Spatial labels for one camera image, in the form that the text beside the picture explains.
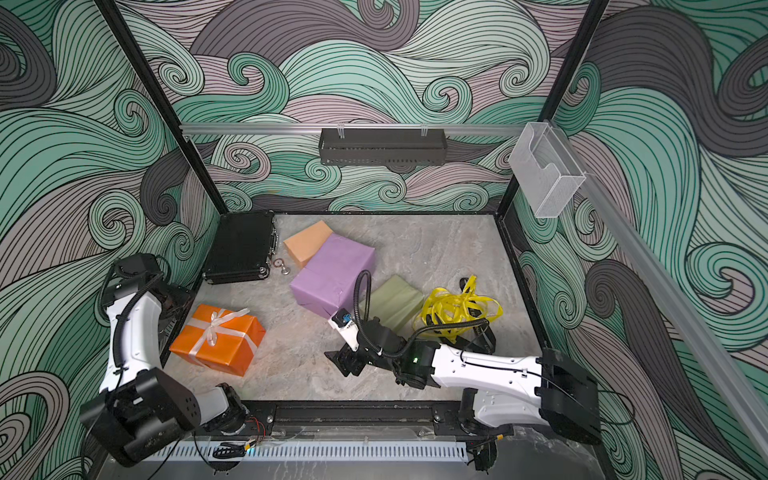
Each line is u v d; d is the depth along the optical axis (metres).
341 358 0.62
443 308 0.90
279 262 1.04
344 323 0.62
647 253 0.58
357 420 0.74
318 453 0.76
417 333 0.59
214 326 0.78
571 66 0.80
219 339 0.76
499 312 0.92
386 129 0.95
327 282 0.85
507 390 0.44
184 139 0.97
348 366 0.63
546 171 0.78
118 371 0.40
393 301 0.89
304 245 1.04
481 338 0.87
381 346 0.53
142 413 0.42
